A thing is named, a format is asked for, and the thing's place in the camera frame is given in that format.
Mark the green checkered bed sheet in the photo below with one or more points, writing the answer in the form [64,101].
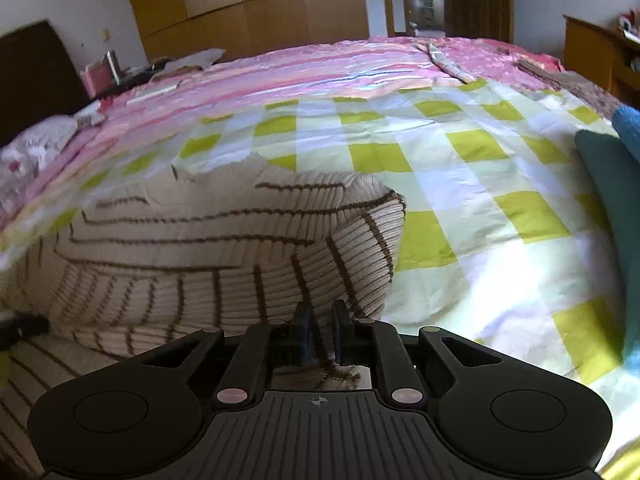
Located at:
[505,239]

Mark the beige brown-striped knit sweater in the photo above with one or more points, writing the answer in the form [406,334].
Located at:
[165,256]

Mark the wooden wardrobe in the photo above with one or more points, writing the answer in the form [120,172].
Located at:
[244,28]

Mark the pink storage box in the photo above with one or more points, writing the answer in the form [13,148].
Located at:
[97,78]

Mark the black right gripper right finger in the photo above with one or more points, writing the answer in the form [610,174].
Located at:
[377,346]

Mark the grey pink-dotted pillow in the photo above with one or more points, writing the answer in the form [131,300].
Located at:
[29,153]

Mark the dark wooden headboard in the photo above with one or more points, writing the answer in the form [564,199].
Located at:
[38,79]

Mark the pink striped quilt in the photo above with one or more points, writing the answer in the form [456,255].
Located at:
[347,68]

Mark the teal folded towel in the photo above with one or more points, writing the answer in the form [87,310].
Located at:
[615,174]

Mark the white flat box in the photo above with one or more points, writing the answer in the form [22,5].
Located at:
[153,93]

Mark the steel thermos cup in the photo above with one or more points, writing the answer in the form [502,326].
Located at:
[113,65]

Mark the wooden side cabinet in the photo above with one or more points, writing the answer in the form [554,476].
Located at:
[608,59]

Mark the blue folded knit sweater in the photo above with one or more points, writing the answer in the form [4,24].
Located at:
[626,123]

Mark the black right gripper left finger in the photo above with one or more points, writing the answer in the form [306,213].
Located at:
[262,349]

